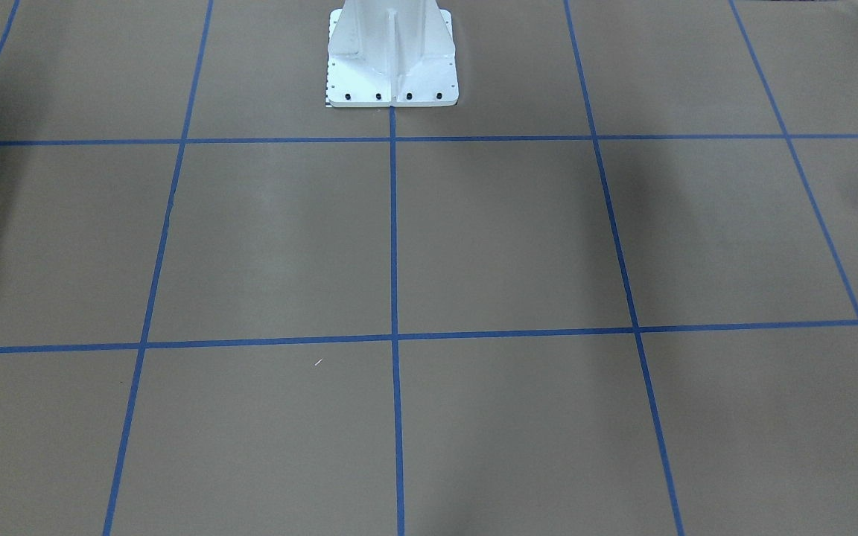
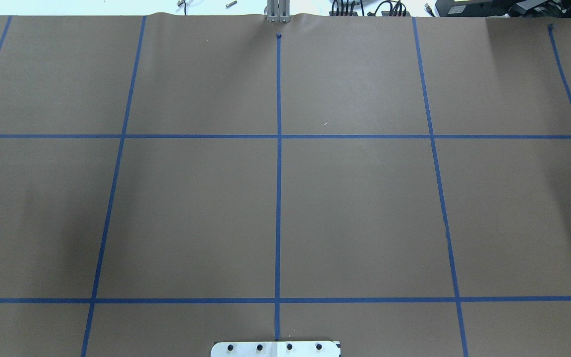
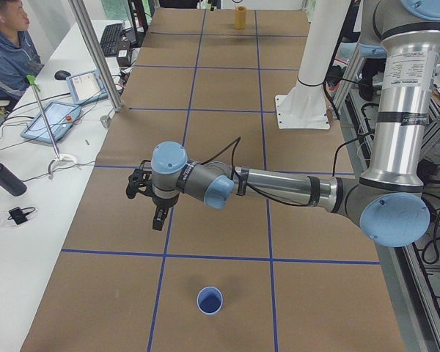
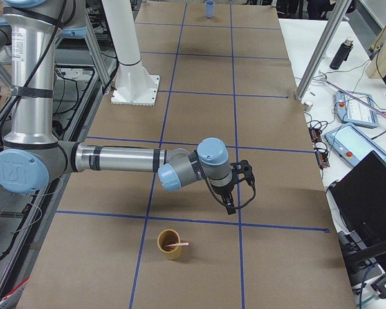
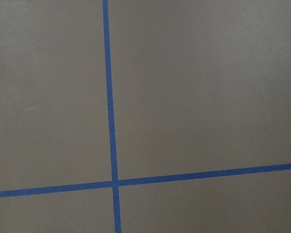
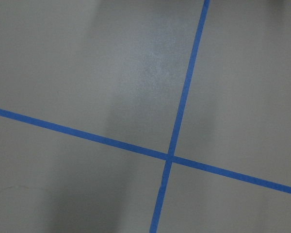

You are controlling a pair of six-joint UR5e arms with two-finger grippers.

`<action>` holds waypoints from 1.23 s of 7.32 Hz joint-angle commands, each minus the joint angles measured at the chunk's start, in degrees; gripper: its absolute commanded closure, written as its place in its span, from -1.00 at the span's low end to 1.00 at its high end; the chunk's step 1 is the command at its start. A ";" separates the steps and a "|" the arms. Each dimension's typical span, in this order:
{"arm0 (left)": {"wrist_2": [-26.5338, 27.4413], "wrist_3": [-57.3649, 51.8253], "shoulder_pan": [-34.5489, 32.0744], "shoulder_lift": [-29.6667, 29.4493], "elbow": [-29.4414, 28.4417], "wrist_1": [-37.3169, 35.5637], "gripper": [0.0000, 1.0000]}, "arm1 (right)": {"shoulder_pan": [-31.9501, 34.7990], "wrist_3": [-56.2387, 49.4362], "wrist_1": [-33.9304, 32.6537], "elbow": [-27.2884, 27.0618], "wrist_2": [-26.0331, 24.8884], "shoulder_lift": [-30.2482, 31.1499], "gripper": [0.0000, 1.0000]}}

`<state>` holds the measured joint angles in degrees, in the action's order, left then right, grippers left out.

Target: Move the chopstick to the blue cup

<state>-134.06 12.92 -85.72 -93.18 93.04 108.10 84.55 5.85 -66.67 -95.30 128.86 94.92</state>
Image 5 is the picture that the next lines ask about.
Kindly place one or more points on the blue tape strip crosswise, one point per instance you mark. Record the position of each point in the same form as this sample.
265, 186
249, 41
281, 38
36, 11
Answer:
146, 180

